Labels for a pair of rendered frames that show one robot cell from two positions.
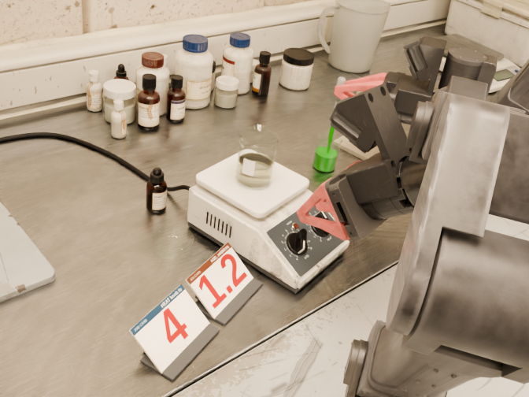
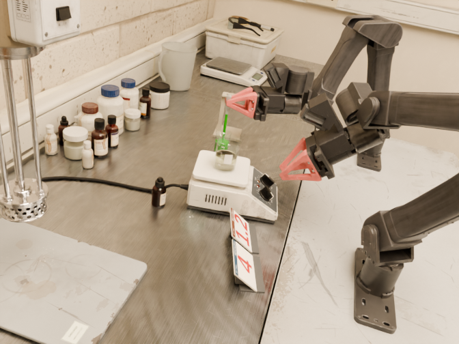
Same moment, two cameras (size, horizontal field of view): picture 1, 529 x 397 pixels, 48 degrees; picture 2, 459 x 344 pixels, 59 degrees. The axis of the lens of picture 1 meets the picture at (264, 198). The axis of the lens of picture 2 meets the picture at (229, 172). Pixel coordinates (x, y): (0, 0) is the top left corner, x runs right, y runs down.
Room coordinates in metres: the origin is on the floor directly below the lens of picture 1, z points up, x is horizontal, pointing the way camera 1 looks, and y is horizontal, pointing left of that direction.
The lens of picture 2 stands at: (0.03, 0.43, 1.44)
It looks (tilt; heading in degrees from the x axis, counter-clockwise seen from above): 30 degrees down; 327
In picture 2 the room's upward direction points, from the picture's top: 10 degrees clockwise
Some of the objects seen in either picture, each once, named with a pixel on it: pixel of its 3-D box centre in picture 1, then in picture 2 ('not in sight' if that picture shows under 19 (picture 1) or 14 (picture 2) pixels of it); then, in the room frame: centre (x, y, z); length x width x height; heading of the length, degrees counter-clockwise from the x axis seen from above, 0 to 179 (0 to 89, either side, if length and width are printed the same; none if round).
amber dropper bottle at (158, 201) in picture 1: (157, 187); (159, 190); (0.71, 0.16, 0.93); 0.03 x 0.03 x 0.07
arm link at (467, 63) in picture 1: (478, 96); (304, 90); (0.85, -0.29, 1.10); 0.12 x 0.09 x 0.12; 75
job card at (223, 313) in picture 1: (225, 282); (244, 230); (0.55, 0.03, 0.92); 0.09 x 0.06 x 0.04; 154
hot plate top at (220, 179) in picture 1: (253, 180); (223, 167); (0.69, 0.02, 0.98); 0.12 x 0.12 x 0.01; 57
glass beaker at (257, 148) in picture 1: (256, 157); (225, 152); (0.69, 0.02, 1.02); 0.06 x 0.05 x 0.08; 9
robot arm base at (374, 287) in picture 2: not in sight; (380, 272); (0.35, -0.14, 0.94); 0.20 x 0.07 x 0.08; 136
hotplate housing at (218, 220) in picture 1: (264, 214); (231, 185); (0.68, 0.00, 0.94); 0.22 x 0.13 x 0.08; 57
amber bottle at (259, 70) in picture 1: (262, 72); (145, 102); (1.16, 0.04, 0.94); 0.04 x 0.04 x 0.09
